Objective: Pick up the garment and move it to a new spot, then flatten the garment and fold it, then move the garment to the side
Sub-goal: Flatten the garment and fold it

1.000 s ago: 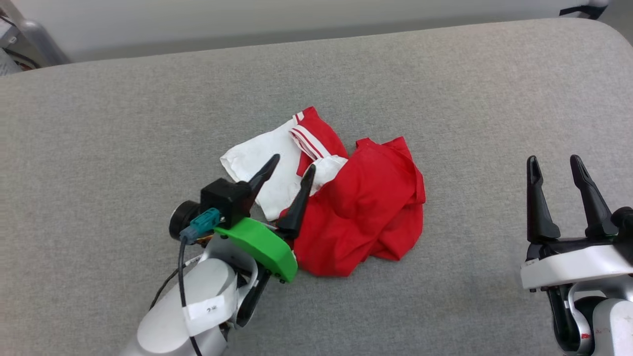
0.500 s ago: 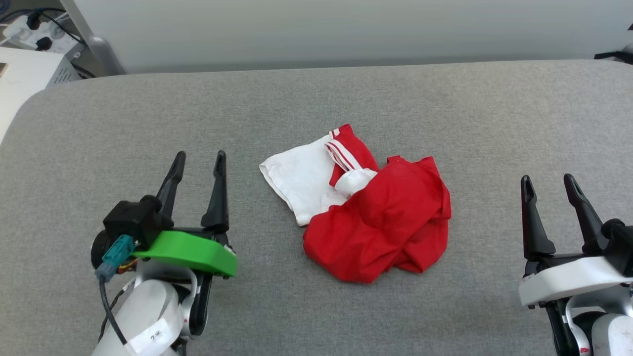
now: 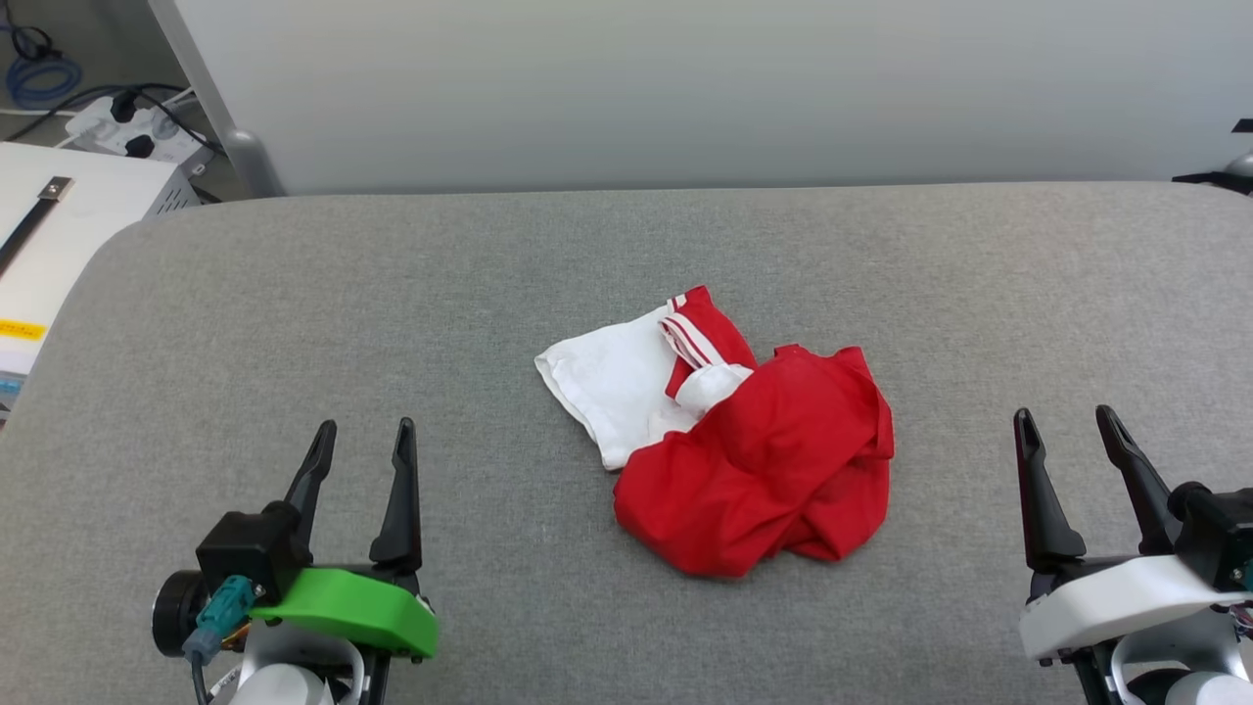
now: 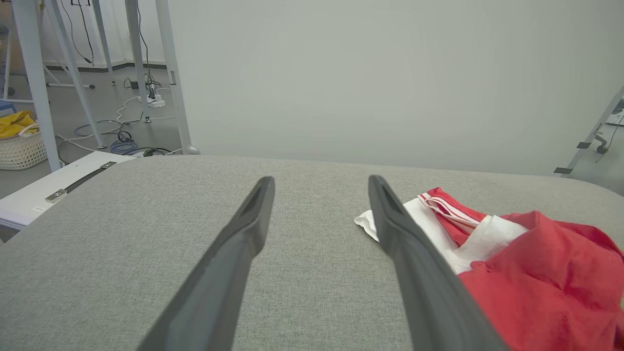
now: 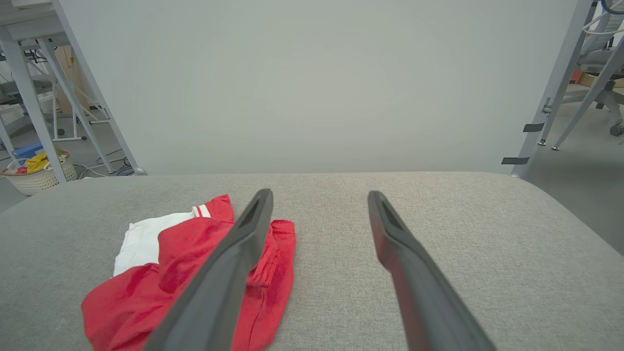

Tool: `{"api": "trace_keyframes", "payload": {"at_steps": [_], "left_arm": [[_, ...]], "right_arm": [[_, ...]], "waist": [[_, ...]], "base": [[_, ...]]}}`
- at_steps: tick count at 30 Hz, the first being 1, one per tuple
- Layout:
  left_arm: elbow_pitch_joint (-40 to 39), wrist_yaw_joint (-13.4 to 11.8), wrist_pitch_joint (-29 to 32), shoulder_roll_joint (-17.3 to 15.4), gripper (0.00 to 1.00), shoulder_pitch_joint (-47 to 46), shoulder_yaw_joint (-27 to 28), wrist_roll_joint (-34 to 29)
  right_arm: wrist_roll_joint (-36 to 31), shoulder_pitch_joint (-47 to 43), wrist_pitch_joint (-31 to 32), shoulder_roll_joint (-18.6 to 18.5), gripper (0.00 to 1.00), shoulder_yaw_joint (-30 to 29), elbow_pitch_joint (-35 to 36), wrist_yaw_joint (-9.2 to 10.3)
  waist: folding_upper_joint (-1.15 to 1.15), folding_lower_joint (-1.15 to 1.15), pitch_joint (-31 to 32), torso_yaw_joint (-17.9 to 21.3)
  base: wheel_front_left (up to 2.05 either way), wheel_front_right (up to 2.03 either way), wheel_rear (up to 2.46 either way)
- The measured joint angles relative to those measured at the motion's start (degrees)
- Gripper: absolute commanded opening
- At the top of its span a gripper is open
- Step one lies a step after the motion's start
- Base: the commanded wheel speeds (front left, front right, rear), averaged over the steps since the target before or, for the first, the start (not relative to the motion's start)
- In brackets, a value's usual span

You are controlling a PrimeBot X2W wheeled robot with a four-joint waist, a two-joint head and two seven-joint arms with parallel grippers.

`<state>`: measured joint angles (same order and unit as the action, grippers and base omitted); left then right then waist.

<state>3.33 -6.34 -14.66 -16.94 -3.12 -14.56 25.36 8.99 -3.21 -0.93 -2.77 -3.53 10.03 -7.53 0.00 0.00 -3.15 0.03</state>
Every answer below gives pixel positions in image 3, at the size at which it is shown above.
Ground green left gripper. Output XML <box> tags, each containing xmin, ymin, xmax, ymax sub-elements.
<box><xmin>248</xmin><ymin>417</ymin><xmax>440</xmax><ymax>667</ymax></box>

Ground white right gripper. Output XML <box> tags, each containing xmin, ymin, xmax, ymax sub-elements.
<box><xmin>1013</xmin><ymin>403</ymin><xmax>1246</xmax><ymax>667</ymax></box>

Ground red and white basketball jersey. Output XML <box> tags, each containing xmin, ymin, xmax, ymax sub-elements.
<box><xmin>534</xmin><ymin>285</ymin><xmax>896</xmax><ymax>579</ymax></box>

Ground black stand foot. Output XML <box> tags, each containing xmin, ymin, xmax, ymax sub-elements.
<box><xmin>1172</xmin><ymin>117</ymin><xmax>1253</xmax><ymax>197</ymax></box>

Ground white box appliance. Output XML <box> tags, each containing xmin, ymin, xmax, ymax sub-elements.
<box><xmin>0</xmin><ymin>142</ymin><xmax>202</xmax><ymax>432</ymax></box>

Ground white power strip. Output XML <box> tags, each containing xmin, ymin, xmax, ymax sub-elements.
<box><xmin>61</xmin><ymin>93</ymin><xmax>211</xmax><ymax>165</ymax></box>

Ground teal left camera connector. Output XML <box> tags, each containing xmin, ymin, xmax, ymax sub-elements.
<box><xmin>181</xmin><ymin>576</ymin><xmax>257</xmax><ymax>667</ymax></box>

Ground grey partition post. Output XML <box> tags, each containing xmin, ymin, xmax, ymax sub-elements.
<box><xmin>147</xmin><ymin>0</ymin><xmax>287</xmax><ymax>199</ymax></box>

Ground black strap with metal buckle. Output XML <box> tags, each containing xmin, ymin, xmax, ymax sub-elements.
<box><xmin>0</xmin><ymin>176</ymin><xmax>74</xmax><ymax>280</ymax></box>

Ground black power cable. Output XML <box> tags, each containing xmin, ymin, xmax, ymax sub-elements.
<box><xmin>0</xmin><ymin>83</ymin><xmax>221</xmax><ymax>158</ymax></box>

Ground blue cable coil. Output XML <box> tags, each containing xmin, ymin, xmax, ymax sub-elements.
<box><xmin>5</xmin><ymin>54</ymin><xmax>84</xmax><ymax>111</ymax></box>

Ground black cable coil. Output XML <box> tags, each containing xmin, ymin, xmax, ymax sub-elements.
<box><xmin>8</xmin><ymin>0</ymin><xmax>58</xmax><ymax>62</ymax></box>

